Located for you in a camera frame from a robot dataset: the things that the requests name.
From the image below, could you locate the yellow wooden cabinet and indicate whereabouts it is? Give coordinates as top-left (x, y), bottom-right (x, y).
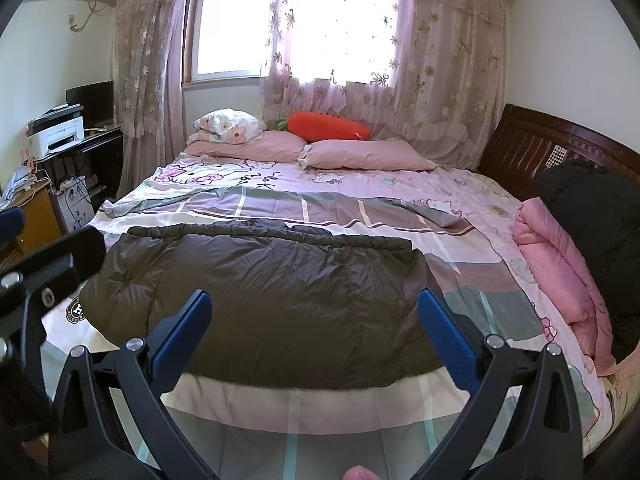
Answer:
top-left (0, 179), bottom-right (65, 273)

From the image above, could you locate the pink pillow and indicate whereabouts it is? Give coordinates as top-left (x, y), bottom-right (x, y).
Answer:
top-left (186, 130), bottom-right (307, 162)
top-left (297, 138), bottom-right (437, 172)

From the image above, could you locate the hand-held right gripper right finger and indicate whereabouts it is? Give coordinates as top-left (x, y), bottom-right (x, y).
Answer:
top-left (412, 287), bottom-right (585, 480)

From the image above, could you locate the sheer pink floral curtain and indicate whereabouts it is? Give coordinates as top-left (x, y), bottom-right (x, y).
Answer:
top-left (259, 0), bottom-right (520, 170)

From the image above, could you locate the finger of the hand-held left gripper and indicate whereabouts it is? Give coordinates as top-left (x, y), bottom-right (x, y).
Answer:
top-left (0, 226), bottom-right (107, 356)
top-left (0, 207), bottom-right (27, 248)

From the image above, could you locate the orange carrot plush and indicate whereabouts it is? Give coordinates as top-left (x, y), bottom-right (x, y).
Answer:
top-left (276, 111), bottom-right (373, 144)

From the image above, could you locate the pink cartoon bed sheet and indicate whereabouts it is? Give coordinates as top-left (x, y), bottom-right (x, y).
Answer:
top-left (152, 152), bottom-right (628, 461)

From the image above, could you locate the black computer monitor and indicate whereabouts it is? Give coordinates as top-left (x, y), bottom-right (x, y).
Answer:
top-left (65, 80), bottom-right (115, 129)

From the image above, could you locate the white floral pillow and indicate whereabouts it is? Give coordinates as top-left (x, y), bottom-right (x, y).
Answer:
top-left (193, 108), bottom-right (269, 142)

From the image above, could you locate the white patterned box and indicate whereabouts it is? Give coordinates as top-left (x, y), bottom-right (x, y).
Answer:
top-left (51, 174), bottom-right (97, 235)

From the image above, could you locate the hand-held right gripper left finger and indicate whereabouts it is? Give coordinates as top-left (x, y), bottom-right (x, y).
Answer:
top-left (47, 289), bottom-right (236, 480)

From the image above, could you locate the brown down jacket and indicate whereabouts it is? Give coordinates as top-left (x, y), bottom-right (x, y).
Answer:
top-left (79, 219), bottom-right (455, 392)

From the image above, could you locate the black desk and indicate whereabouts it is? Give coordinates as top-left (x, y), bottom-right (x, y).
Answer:
top-left (36, 122), bottom-right (125, 200)

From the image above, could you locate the air conditioner hose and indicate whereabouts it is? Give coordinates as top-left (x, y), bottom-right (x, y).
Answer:
top-left (66, 0), bottom-right (110, 32)

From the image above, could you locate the window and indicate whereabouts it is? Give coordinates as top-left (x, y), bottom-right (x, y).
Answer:
top-left (181, 0), bottom-right (403, 87)

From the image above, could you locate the white printer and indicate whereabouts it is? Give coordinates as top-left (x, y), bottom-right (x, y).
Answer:
top-left (26, 104), bottom-right (87, 158)

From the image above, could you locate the dark wooden headboard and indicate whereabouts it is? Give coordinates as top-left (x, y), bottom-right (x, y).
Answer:
top-left (476, 103), bottom-right (640, 208)

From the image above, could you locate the black coat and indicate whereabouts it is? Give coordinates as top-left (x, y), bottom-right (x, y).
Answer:
top-left (531, 158), bottom-right (640, 363)

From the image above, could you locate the pink folded quilt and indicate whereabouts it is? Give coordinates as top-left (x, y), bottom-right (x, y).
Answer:
top-left (512, 197), bottom-right (617, 377)

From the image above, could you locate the patterned bed sheet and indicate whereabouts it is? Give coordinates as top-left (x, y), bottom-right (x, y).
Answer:
top-left (39, 184), bottom-right (553, 480)

